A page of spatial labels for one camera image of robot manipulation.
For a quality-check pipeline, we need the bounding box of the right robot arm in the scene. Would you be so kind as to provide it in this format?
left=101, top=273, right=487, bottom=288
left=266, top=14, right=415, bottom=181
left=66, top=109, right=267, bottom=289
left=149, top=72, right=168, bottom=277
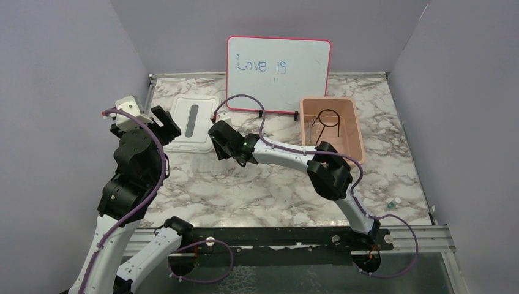
left=208, top=121, right=380, bottom=249

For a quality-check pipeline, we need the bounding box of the pink-framed whiteboard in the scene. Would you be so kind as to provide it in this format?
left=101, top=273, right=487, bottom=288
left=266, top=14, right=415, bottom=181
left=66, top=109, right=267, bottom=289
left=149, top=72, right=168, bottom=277
left=226, top=36, right=332, bottom=114

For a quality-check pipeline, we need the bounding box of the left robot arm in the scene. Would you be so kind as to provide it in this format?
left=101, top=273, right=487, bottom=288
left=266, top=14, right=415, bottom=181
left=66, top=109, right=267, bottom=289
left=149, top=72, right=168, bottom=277
left=67, top=106, right=193, bottom=293

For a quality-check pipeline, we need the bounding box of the pink plastic bin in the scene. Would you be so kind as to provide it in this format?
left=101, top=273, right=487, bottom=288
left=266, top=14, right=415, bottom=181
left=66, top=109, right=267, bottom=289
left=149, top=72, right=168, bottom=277
left=300, top=97, right=365, bottom=164

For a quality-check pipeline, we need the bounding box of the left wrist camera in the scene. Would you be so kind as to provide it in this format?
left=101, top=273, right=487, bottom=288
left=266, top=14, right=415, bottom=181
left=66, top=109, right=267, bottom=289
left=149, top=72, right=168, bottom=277
left=114, top=95, right=152, bottom=132

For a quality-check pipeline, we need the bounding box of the white plastic bin lid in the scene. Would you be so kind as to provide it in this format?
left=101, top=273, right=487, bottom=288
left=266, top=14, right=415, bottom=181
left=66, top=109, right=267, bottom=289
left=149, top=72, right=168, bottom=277
left=164, top=95, right=220, bottom=153

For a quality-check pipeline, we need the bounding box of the black wire ring stand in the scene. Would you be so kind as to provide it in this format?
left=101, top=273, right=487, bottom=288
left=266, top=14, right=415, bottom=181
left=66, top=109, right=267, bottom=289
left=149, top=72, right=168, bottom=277
left=315, top=108, right=341, bottom=144

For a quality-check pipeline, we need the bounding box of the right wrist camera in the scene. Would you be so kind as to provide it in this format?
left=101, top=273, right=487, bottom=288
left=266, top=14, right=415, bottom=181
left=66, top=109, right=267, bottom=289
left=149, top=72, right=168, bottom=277
left=211, top=113, right=232, bottom=125

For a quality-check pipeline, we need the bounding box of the small green-capped vial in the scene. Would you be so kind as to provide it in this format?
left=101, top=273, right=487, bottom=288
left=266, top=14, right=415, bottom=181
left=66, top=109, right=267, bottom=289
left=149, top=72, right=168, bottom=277
left=386, top=197, right=401, bottom=209

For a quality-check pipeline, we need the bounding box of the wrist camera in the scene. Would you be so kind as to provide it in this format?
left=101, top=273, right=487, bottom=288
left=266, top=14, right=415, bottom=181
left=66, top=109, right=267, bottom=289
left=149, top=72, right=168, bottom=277
left=114, top=95, right=152, bottom=132
left=211, top=113, right=232, bottom=125

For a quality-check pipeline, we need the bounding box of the glass pipette bundle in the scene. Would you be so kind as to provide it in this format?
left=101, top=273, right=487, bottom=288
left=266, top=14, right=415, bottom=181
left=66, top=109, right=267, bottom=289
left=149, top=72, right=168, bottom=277
left=304, top=116, right=316, bottom=146

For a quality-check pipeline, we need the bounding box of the black base frame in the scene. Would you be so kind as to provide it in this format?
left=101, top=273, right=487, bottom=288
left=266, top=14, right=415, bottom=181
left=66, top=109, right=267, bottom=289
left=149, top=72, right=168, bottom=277
left=168, top=227, right=394, bottom=269

